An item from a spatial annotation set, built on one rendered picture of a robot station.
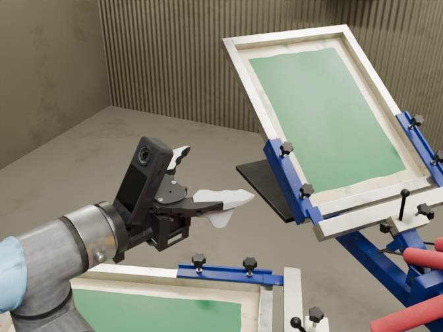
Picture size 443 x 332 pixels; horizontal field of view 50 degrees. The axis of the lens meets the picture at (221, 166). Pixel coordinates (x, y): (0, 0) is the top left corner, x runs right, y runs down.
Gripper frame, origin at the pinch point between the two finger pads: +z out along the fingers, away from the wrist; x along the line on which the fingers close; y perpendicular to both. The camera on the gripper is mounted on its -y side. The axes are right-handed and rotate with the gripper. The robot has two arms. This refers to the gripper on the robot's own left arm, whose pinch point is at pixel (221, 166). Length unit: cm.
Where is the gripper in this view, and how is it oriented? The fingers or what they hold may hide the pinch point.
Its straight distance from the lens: 71.3
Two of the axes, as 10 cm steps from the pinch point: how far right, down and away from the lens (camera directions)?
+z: 7.5, -3.3, 5.8
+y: -0.9, 8.1, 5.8
